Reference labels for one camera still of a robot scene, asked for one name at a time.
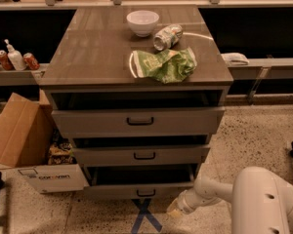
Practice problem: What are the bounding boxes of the grey middle drawer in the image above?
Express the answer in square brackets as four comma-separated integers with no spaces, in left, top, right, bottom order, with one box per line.
[73,136,210,167]

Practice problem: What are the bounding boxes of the white bowl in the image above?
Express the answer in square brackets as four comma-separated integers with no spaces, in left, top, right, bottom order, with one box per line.
[126,10,159,37]

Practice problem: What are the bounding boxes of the folded white cloth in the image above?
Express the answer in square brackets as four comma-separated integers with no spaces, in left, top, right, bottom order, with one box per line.
[222,53,249,65]

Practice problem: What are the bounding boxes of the open cardboard box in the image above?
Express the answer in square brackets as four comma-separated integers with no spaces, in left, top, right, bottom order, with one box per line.
[0,93,88,193]

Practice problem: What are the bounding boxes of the snack bags in box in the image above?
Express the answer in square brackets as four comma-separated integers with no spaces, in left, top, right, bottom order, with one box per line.
[48,140,76,165]

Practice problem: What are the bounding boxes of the red can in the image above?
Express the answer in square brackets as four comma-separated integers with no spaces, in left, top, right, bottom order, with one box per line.
[0,50,14,70]
[23,53,40,70]

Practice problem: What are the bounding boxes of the red can left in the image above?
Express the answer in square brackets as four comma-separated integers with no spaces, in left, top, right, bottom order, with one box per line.
[0,50,14,70]

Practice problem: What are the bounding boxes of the grey drawer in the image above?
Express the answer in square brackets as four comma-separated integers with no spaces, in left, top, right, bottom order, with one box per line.
[52,107,225,138]
[73,136,210,167]
[84,164,198,199]

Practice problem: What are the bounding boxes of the green chip bag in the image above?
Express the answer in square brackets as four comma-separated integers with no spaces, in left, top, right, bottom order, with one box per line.
[129,48,197,84]

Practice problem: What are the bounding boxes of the red can right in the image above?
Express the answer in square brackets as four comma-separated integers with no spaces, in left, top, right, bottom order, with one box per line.
[23,53,40,70]

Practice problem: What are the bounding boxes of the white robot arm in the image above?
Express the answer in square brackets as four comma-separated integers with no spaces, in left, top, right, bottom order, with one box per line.
[167,167,293,234]

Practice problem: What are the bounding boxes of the grey drawer cabinet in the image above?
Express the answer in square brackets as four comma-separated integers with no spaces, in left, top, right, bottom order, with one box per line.
[39,5,234,187]

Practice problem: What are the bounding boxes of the grey bottom drawer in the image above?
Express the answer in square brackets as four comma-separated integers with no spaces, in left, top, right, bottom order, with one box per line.
[84,164,198,199]

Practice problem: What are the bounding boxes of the white pump bottle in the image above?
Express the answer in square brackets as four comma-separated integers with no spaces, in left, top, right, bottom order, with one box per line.
[4,39,26,71]

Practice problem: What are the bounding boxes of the grey top drawer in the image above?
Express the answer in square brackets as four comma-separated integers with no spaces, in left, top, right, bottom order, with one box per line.
[52,107,225,138]

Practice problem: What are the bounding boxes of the crushed soda can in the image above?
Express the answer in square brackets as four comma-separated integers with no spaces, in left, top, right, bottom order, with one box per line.
[153,24,183,51]

